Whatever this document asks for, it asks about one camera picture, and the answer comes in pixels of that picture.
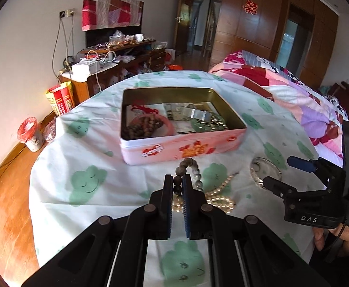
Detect wooden door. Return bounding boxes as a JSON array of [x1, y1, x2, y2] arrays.
[[174, 0, 196, 56]]

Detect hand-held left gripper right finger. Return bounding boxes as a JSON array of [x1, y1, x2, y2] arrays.
[[183, 174, 332, 287]]

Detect bin with red plastic bag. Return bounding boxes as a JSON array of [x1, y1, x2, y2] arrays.
[[17, 117, 45, 152]]

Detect silver ball bead bracelet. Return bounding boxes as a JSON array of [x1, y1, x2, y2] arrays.
[[203, 116, 229, 130]]

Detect red white television cover cloth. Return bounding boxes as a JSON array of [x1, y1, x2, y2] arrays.
[[82, 0, 144, 31]]

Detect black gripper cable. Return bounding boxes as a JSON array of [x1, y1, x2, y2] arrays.
[[324, 185, 349, 262]]

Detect clear plastic bag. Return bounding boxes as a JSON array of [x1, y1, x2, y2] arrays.
[[44, 120, 57, 143]]

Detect white charger cable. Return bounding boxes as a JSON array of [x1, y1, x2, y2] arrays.
[[86, 51, 117, 92]]

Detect red yellow carton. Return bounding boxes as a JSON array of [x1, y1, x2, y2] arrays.
[[45, 81, 75, 117]]

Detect wooden wardrobe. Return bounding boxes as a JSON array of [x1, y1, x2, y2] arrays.
[[180, 0, 340, 88]]

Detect green bead string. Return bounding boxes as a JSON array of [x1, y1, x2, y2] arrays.
[[191, 116, 230, 132]]

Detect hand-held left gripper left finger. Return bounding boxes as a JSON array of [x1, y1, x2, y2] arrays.
[[21, 174, 175, 287]]

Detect red paper cut decoration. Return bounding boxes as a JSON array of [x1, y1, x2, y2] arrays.
[[242, 0, 258, 14]]

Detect silver metal band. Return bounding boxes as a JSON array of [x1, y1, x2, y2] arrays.
[[164, 104, 214, 121]]

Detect white cloud print sheet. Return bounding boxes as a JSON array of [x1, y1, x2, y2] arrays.
[[29, 70, 321, 287]]

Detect wooden television cabinet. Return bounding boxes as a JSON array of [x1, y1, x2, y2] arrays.
[[59, 39, 166, 102]]

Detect pink metal tin box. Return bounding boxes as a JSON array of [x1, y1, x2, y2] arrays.
[[120, 87, 247, 166]]

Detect person's right hand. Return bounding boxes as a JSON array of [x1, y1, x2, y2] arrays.
[[312, 224, 349, 258]]

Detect hanging grey cables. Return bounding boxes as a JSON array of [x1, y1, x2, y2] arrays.
[[52, 16, 75, 75]]

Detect black television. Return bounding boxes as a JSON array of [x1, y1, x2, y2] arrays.
[[85, 25, 143, 48]]

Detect black white floral pillow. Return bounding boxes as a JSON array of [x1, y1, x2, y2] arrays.
[[324, 94, 349, 118]]

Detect red knotted cord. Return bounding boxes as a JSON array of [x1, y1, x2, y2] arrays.
[[132, 105, 160, 116]]

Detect bed with colourful quilt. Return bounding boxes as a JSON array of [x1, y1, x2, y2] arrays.
[[208, 50, 349, 168]]

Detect white box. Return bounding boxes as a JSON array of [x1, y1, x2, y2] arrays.
[[72, 61, 101, 77]]

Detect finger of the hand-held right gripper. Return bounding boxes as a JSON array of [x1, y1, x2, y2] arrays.
[[262, 176, 328, 200], [287, 155, 321, 174]]

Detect pearl necklace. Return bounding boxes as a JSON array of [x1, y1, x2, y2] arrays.
[[172, 172, 241, 214]]

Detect brown wooden bead bracelet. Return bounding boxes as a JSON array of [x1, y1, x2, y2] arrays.
[[123, 116, 163, 140], [173, 158, 205, 193]]

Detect clear glass bangle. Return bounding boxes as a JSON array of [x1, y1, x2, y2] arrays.
[[250, 156, 282, 190]]

